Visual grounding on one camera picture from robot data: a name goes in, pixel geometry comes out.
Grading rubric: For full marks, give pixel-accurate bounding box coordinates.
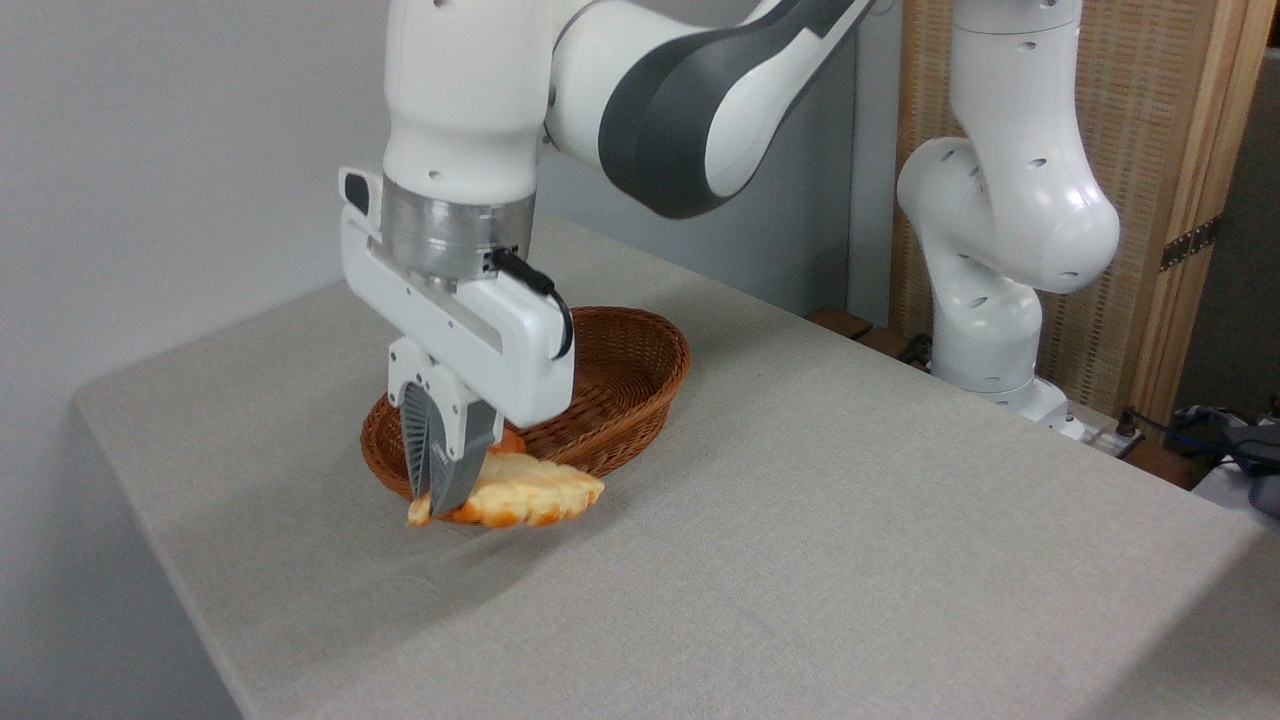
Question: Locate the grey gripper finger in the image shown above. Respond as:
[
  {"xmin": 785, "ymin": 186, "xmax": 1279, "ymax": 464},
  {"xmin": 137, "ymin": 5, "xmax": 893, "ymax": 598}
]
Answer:
[
  {"xmin": 387, "ymin": 337, "xmax": 444, "ymax": 503},
  {"xmin": 428, "ymin": 372, "xmax": 505, "ymax": 518}
]

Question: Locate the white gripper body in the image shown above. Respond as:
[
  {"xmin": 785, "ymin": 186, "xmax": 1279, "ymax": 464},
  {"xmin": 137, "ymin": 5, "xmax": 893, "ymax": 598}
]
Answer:
[{"xmin": 338, "ymin": 167, "xmax": 577, "ymax": 430}]

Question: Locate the long leaf-shaped bread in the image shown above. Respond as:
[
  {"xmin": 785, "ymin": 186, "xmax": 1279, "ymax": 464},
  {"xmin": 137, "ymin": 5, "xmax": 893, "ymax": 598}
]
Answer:
[{"xmin": 406, "ymin": 452, "xmax": 606, "ymax": 529}]

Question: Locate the brown wicker basket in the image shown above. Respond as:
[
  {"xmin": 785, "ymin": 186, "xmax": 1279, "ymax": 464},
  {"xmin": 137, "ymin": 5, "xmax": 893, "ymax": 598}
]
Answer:
[{"xmin": 360, "ymin": 306, "xmax": 692, "ymax": 503}]

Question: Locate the grey fabric tablecloth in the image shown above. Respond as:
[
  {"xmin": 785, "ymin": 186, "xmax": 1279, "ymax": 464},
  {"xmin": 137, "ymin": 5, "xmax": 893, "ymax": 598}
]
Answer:
[{"xmin": 72, "ymin": 215, "xmax": 1280, "ymax": 720}]

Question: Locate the white power strip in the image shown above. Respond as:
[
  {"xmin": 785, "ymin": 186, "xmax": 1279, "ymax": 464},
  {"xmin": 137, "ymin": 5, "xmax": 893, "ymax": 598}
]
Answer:
[{"xmin": 1082, "ymin": 424, "xmax": 1147, "ymax": 460}]

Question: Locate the wooden rattan folding screen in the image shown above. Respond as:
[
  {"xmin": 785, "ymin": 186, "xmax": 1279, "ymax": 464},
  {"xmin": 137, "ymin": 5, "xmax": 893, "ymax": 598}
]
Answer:
[{"xmin": 888, "ymin": 0, "xmax": 1280, "ymax": 431}]

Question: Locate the dark metal hinge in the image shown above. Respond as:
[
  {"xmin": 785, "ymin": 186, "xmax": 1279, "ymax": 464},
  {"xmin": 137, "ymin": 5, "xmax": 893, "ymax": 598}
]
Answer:
[{"xmin": 1160, "ymin": 215, "xmax": 1223, "ymax": 273}]

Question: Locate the dark grey bag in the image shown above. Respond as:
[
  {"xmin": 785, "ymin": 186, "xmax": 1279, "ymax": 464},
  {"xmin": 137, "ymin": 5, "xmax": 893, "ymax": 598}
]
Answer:
[{"xmin": 1170, "ymin": 404, "xmax": 1280, "ymax": 518}]

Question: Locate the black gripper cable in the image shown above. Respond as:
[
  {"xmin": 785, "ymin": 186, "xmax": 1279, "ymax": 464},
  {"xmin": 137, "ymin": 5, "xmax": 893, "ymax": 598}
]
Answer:
[{"xmin": 488, "ymin": 248, "xmax": 576, "ymax": 362}]

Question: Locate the black plug with cable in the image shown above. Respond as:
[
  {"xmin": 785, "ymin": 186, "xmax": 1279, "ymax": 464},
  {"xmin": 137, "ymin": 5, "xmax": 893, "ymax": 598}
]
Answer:
[{"xmin": 1115, "ymin": 408, "xmax": 1263, "ymax": 471}]

